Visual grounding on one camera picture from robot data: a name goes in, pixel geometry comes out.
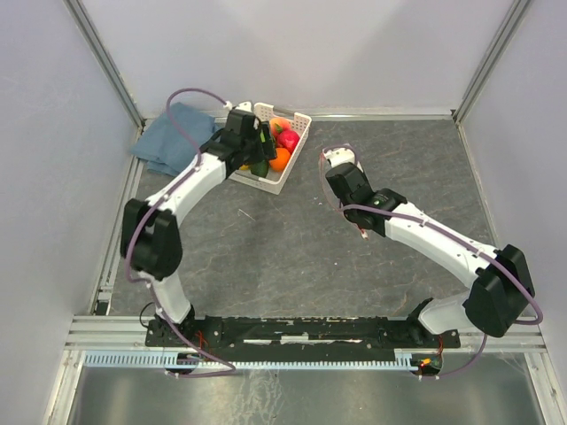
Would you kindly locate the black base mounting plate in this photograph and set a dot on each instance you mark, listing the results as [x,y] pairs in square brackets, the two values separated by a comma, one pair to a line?
[282,340]

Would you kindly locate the dark green avocado toy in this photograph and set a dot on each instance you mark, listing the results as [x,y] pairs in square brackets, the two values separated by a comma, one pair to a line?
[260,169]

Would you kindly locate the aluminium frame rail front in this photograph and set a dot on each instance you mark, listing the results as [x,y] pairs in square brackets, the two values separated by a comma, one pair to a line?
[125,333]

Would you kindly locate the peach fruit toy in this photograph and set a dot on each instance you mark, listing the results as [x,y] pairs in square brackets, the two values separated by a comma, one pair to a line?
[278,125]

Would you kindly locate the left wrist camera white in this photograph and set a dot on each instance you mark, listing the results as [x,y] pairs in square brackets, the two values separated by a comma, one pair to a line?
[241,109]

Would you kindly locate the red pomegranate toy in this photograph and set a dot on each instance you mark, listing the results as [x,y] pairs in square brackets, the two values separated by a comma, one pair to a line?
[288,139]

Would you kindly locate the light blue cable duct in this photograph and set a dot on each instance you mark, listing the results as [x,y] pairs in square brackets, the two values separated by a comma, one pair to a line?
[173,360]

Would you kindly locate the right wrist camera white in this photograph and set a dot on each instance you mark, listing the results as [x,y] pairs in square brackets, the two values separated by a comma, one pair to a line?
[338,156]

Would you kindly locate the white plastic basket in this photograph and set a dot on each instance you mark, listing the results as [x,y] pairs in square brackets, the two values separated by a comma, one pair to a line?
[274,182]

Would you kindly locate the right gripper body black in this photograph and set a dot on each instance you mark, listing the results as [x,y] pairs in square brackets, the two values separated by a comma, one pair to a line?
[362,175]

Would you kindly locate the clear zip top bag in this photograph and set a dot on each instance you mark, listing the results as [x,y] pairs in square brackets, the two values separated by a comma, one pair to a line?
[323,167]

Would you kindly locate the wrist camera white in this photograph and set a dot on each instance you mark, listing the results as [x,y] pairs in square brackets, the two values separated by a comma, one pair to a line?
[338,156]
[241,109]

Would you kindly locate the orange fruit toy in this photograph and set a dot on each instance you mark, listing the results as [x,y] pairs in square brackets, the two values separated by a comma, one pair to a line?
[280,162]

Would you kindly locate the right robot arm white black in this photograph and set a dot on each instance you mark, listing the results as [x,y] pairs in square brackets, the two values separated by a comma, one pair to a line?
[498,282]

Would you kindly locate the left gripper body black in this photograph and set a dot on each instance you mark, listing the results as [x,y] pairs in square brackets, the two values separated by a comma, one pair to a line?
[252,148]

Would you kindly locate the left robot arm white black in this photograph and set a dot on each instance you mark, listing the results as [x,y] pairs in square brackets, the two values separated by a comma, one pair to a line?
[150,237]

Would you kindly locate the blue folded cloth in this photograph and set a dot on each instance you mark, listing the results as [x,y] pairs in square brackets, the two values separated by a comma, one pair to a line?
[164,149]

